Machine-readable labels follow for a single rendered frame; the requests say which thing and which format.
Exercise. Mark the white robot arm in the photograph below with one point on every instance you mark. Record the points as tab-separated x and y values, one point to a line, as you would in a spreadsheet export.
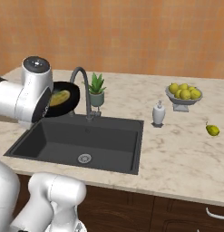
31	87

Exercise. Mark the dark grey sink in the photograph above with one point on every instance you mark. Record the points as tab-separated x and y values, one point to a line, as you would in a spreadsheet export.
86	142

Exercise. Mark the black bowl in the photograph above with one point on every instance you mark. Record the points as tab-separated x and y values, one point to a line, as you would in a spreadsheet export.
71	99

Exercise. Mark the grey fruit bowl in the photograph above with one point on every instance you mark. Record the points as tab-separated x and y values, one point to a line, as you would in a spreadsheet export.
180	104

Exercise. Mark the dark brown cupboard door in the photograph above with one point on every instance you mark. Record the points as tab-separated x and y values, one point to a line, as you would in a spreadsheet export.
116	211
183	216

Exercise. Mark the green plant in grey pot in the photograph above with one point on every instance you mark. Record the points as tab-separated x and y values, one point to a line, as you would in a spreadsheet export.
97	90

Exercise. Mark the dark grey curved tap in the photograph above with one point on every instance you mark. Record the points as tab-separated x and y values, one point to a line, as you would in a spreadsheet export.
86	87

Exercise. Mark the white soap dispenser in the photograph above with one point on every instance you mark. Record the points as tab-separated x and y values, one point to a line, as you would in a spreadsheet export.
158	114

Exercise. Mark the yellow lemon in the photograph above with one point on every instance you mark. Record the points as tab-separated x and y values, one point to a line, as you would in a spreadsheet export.
185	94
173	88
177	94
183	86
196	94

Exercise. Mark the yellow-green pear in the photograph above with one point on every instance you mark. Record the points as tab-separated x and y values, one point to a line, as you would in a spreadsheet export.
213	130

